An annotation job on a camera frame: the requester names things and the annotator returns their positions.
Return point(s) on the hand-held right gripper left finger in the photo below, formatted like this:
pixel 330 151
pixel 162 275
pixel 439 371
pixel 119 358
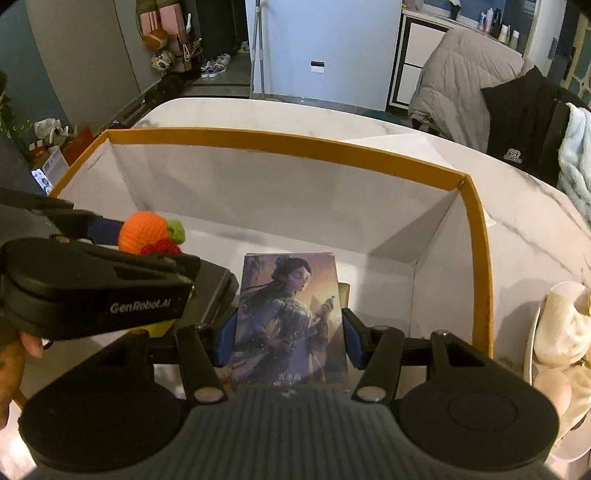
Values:
pixel 226 337

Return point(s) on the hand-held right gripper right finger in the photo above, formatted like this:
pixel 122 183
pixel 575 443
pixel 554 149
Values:
pixel 353 337

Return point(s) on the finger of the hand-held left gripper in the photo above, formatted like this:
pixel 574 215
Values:
pixel 104 230
pixel 157 270

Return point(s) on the crochet orange with red flower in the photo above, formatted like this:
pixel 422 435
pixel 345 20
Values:
pixel 138 233

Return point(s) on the orange cardboard box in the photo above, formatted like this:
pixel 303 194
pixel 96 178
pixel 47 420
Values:
pixel 478 277

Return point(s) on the person's left hand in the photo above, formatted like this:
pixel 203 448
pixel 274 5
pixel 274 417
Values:
pixel 11 378

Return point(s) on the white printed carton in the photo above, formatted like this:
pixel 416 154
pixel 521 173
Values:
pixel 51 170

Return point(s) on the red paper bag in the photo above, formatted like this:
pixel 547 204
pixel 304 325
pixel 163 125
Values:
pixel 78 143

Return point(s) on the green houseplant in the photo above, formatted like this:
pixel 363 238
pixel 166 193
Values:
pixel 14 115

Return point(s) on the white paper napkin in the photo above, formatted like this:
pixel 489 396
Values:
pixel 490 221

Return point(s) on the patterned ball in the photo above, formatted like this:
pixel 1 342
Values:
pixel 163 60

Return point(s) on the basketball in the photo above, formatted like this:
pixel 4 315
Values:
pixel 154 39

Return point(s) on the pair of white blue sneakers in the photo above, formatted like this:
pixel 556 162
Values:
pixel 216 65

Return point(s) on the boiled egg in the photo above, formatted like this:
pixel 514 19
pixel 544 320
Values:
pixel 551 392

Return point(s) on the large steamed bun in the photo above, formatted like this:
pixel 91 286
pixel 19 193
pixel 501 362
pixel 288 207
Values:
pixel 563 323

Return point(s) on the pair of white green sneakers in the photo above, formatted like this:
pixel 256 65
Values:
pixel 243 46

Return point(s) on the metal crutch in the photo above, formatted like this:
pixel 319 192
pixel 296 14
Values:
pixel 257 46

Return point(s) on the white oval bowl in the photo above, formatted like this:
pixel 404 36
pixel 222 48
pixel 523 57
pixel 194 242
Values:
pixel 572 454

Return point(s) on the black jacket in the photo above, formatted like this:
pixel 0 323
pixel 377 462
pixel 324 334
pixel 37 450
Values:
pixel 521 120

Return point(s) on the grey down jacket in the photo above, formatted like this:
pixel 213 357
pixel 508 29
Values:
pixel 457 78

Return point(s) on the light blue fleece blanket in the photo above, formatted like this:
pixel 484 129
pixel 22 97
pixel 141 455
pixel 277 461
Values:
pixel 577 161

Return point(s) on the white cabinet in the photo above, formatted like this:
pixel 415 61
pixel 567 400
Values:
pixel 425 55

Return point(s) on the row of toiletry bottles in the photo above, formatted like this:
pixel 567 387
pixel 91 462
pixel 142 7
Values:
pixel 501 27

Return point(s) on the lattice glass door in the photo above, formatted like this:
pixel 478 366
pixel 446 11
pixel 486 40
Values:
pixel 579 74

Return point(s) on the wall socket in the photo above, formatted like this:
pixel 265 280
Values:
pixel 317 66

